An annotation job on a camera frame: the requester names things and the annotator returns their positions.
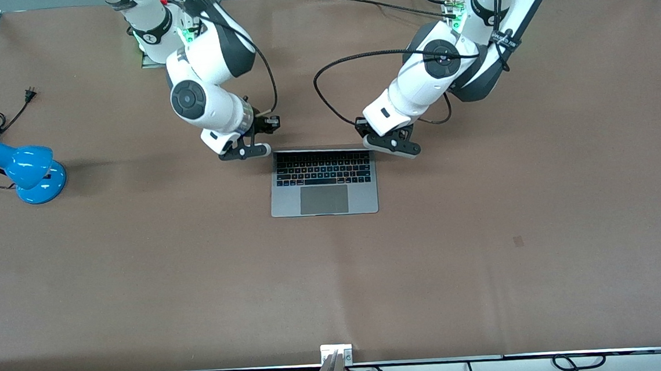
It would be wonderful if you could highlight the grey laptop with black keyboard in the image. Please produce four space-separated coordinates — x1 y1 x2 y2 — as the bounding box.
266 143 380 221

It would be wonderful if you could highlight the blue desk lamp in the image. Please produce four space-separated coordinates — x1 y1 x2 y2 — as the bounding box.
0 132 69 207

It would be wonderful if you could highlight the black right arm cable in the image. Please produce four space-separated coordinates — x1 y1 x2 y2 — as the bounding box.
169 0 280 122

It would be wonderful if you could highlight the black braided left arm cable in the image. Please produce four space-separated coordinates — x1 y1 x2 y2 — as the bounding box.
308 0 521 134

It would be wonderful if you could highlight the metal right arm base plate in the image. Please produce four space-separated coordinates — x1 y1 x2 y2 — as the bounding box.
140 45 171 70

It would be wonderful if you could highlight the long black table cable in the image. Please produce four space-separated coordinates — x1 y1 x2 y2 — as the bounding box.
322 0 450 26

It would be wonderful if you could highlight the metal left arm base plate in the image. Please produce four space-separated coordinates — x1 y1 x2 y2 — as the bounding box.
443 0 465 27

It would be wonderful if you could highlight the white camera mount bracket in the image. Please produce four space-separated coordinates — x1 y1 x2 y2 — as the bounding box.
304 343 355 371

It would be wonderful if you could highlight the black lamp cord with plug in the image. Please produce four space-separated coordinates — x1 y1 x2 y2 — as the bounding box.
0 87 44 190

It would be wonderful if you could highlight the black looped floor cable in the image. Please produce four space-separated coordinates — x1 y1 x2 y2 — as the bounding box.
552 351 607 371

